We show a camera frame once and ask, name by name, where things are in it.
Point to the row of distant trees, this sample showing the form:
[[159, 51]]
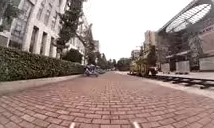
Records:
[[102, 62]]

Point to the group of parked bikes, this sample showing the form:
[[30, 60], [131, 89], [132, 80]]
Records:
[[91, 71]]

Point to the red brick path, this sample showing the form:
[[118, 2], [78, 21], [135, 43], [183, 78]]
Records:
[[108, 96]]

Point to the yellow construction vehicle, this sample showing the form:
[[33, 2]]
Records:
[[143, 65]]

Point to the dark round bush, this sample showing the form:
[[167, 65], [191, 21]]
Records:
[[72, 55]]

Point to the pale distant building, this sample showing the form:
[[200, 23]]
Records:
[[149, 38]]

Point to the tall dark tree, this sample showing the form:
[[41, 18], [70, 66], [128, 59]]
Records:
[[70, 26]]

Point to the robot's own part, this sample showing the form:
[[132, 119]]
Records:
[[72, 125], [136, 125]]

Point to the grey stone building with columns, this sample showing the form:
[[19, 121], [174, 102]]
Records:
[[38, 30]]

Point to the green trimmed hedge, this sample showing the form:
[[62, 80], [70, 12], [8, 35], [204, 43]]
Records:
[[28, 65]]

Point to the black metal rails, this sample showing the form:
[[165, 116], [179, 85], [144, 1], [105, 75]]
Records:
[[185, 80]]

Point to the pale stone kerb strip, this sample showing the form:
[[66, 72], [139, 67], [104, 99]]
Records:
[[28, 83]]

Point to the building with glass roof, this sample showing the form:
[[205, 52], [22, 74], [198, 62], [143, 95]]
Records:
[[195, 40]]

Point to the pale paved ground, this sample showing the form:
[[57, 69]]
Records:
[[198, 76]]

